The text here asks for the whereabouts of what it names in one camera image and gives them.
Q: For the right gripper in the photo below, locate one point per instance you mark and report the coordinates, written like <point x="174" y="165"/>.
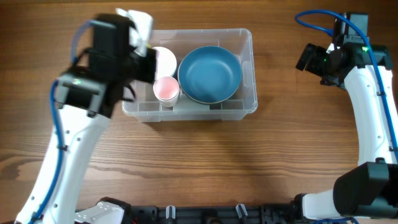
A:
<point x="310" y="62"/>

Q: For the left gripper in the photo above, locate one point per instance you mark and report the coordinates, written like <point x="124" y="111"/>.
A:
<point x="149" y="73"/>

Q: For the pink bowl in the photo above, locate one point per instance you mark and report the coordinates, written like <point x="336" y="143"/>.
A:
<point x="166" y="63"/>

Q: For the pink cup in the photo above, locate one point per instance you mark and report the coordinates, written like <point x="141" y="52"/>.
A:
<point x="166" y="89"/>

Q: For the dark blue plate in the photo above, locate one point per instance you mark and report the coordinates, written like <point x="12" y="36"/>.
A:
<point x="209" y="73"/>

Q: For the pale green cup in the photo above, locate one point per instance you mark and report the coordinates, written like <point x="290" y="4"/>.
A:
<point x="168" y="103"/>

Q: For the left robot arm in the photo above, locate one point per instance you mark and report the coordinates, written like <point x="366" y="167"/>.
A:
<point x="81" y="101"/>

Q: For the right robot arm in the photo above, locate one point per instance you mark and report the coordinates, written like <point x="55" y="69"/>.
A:
<point x="370" y="190"/>

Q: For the clear plastic storage container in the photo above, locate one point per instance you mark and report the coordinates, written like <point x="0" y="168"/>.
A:
<point x="147" y="108"/>

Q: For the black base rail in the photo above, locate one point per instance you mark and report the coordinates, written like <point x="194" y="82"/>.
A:
<point x="263" y="214"/>

